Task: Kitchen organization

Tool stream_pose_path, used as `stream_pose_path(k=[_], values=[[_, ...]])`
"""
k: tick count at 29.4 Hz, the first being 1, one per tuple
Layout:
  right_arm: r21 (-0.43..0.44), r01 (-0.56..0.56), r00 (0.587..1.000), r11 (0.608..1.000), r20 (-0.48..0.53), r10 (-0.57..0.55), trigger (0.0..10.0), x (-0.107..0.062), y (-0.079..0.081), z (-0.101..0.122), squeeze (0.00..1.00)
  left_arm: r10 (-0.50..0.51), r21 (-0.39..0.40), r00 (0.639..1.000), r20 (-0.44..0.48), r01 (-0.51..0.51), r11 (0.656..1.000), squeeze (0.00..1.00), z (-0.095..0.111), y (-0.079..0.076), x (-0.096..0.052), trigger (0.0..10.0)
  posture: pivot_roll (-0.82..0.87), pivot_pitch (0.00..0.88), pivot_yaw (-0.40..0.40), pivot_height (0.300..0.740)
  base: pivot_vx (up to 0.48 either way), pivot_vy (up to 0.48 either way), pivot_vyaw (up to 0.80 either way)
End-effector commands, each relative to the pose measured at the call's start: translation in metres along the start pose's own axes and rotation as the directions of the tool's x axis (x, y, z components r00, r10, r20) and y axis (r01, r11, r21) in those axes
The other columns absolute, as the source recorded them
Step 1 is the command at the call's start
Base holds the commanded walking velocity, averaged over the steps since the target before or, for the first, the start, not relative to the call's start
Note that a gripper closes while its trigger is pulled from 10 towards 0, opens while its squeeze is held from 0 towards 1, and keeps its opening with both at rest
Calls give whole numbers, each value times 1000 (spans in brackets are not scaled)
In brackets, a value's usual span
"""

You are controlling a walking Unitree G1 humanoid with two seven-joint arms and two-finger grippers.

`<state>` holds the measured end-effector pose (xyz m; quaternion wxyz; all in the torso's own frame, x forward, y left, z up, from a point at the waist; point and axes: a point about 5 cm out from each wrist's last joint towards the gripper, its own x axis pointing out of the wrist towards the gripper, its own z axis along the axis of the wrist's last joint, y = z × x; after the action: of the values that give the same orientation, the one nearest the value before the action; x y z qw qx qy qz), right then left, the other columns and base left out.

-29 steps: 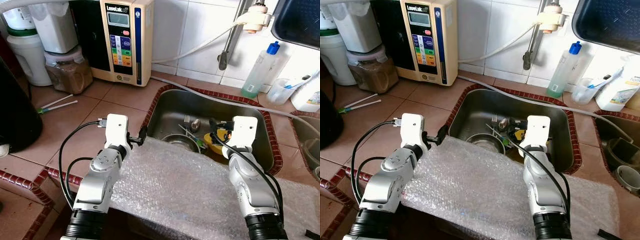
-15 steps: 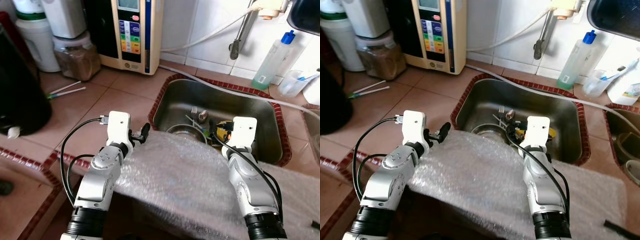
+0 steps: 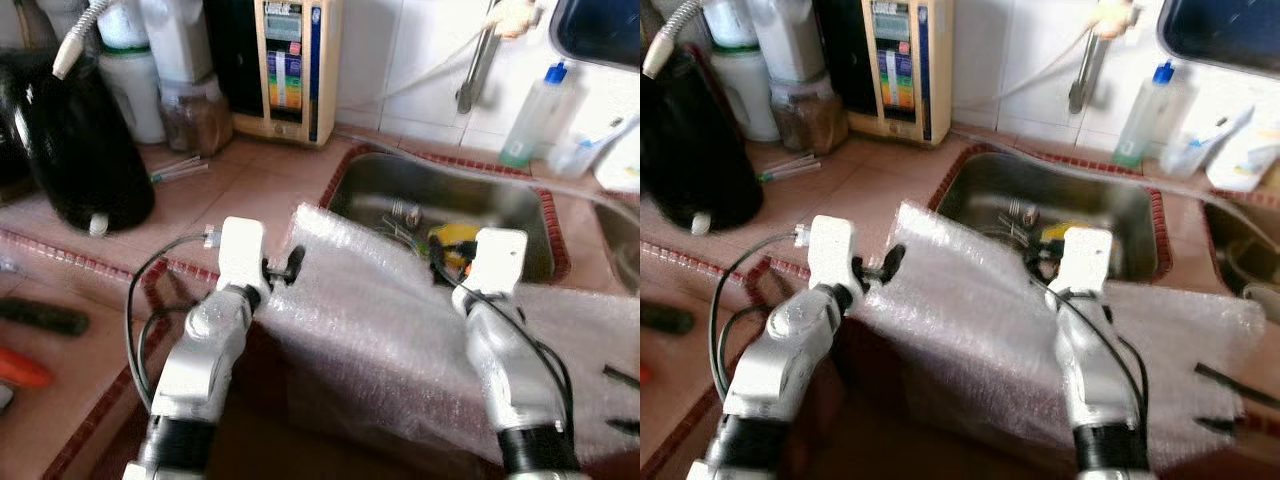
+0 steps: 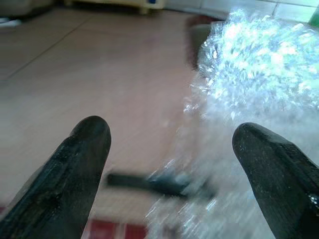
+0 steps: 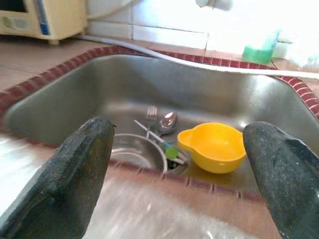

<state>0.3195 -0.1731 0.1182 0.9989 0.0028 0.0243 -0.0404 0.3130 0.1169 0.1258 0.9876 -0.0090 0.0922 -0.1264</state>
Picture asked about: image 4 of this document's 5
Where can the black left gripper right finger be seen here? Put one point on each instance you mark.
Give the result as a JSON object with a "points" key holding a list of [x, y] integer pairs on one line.
{"points": [[281, 179]]}

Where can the cream water ionizer appliance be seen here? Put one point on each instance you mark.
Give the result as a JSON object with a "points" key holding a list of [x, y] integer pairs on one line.
{"points": [[112, 3]]}

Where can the clear bubble wrap sheet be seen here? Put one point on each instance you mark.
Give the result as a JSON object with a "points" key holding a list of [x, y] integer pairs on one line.
{"points": [[249, 62]]}

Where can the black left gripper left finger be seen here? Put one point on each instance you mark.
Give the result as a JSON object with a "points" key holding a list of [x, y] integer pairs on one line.
{"points": [[62, 179]]}

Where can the green bottle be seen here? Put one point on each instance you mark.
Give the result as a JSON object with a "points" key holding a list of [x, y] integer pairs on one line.
{"points": [[314, 16]]}

